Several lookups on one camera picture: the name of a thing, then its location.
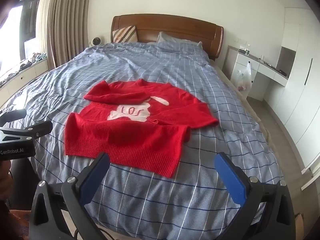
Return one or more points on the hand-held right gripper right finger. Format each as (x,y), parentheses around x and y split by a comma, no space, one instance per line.
(231,180)

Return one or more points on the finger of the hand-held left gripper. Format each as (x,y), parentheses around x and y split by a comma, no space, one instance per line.
(12,116)
(37,130)

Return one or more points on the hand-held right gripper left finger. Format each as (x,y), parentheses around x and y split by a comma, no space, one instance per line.
(93,177)

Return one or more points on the red knit sweater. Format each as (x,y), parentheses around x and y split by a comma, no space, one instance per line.
(125,140)

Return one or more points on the pile of clothes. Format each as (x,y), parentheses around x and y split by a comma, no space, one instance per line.
(32,58)

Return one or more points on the white window bench cabinet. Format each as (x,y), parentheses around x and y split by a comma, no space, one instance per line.
(27,75)

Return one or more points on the window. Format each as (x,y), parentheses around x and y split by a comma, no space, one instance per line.
(15,30)

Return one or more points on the clear plastic bag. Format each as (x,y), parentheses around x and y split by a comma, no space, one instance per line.
(242,78)

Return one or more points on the small round fan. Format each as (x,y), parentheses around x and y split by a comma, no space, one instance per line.
(95,41)

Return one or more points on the white wardrobe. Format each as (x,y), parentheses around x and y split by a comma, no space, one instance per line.
(300,92)

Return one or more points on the white desk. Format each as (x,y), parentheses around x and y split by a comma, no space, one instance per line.
(260,72)

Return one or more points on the beige curtain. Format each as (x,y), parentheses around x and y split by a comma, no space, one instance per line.
(67,17)

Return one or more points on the blue checked duvet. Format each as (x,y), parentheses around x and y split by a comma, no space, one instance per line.
(175,80)

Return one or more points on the striped cushion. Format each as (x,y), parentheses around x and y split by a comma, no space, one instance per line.
(125,33)

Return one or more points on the blue checked pillow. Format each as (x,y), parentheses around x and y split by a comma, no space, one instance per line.
(172,41)

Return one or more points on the wooden headboard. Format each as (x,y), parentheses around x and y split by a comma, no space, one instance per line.
(175,27)

